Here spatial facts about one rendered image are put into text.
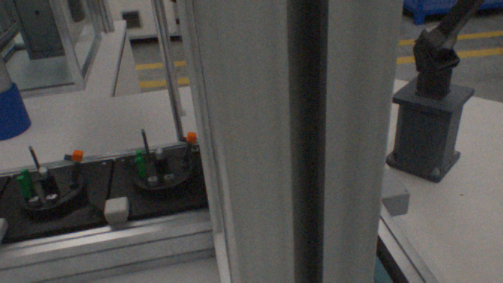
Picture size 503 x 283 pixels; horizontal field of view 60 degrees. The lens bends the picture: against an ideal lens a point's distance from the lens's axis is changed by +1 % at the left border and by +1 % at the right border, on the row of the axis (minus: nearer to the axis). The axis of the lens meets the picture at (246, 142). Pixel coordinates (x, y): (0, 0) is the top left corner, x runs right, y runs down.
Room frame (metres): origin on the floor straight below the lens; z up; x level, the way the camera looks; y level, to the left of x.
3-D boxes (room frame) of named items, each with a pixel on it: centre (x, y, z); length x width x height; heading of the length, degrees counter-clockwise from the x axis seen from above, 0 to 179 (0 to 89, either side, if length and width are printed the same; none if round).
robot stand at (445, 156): (0.94, -0.46, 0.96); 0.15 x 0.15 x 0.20; 45
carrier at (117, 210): (0.82, 0.20, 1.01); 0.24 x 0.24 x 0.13; 8
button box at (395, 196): (0.80, -0.28, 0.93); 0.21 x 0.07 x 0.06; 8
